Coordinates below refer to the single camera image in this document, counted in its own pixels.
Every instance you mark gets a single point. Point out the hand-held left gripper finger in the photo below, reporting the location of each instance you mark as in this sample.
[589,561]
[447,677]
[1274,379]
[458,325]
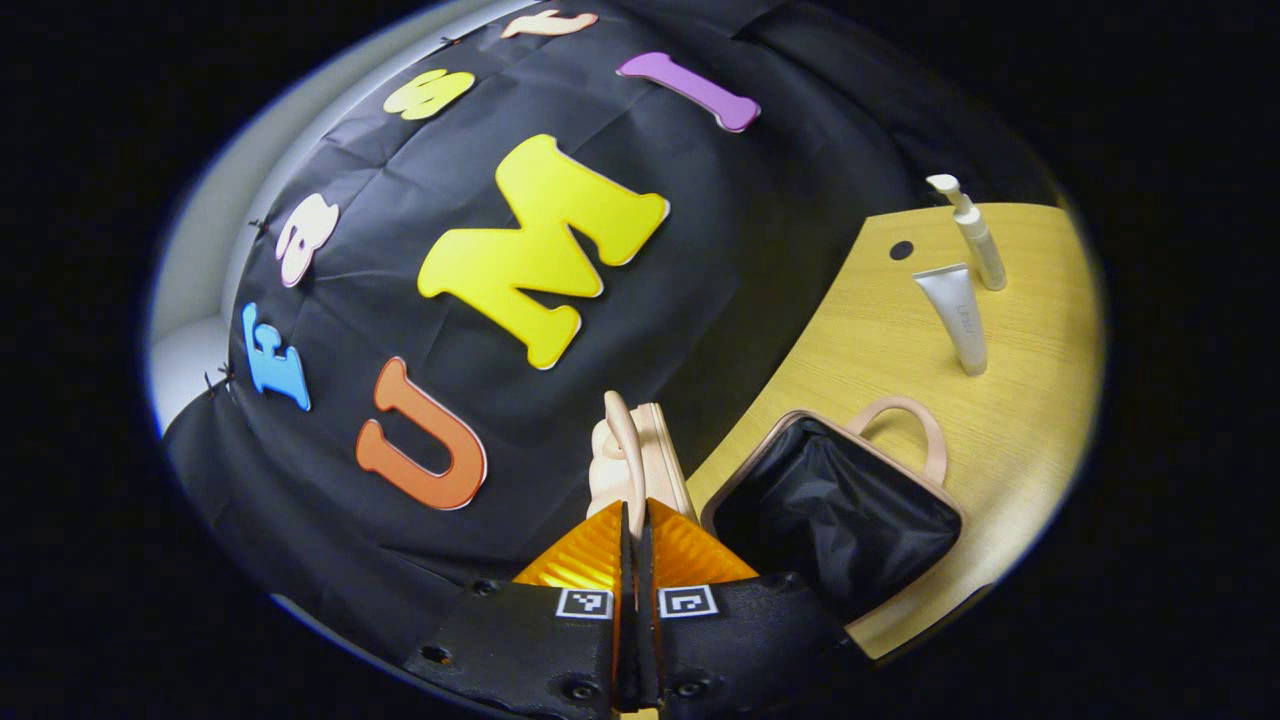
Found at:
[624,640]
[648,640]

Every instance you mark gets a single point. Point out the pink suitcase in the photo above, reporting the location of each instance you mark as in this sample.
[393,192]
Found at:
[830,520]

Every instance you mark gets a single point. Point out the white squeeze tube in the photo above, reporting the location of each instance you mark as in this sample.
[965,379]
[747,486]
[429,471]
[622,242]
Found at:
[955,315]

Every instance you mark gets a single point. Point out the white pump bottle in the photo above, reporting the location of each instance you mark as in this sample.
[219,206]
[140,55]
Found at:
[980,240]

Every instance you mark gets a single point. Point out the black round table grommet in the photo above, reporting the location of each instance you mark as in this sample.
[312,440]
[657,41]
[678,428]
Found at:
[901,250]

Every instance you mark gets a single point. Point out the black backdrop cloth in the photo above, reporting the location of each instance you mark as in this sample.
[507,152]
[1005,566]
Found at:
[400,230]

